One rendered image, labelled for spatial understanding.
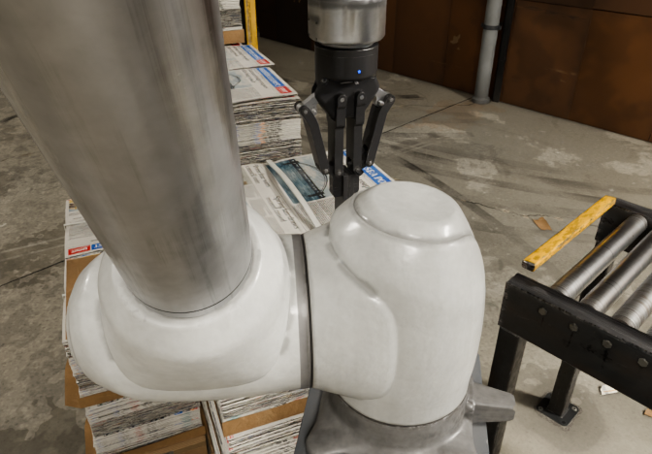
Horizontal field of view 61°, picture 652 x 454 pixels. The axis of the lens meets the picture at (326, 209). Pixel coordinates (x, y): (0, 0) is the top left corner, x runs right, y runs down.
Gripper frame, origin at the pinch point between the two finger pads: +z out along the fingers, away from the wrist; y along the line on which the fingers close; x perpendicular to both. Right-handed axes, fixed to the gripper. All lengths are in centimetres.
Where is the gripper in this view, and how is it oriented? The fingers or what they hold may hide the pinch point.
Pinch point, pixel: (343, 193)
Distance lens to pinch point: 75.0
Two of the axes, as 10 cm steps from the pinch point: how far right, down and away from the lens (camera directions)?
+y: -9.3, 1.9, -3.2
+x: 3.7, 4.6, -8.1
